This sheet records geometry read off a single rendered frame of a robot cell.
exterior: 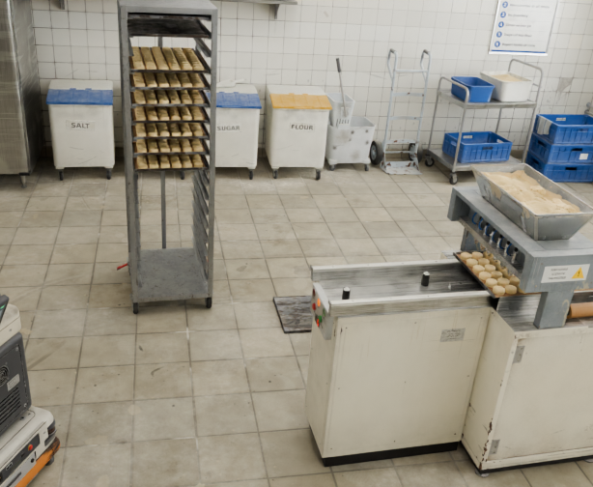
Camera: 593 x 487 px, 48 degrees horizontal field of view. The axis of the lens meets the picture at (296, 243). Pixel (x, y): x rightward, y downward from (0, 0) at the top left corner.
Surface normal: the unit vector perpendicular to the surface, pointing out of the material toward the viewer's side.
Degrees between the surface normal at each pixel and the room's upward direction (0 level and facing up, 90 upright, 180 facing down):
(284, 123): 91
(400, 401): 90
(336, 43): 90
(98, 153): 93
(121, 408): 0
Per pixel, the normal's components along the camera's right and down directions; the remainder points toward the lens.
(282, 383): 0.07, -0.89
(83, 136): 0.19, 0.43
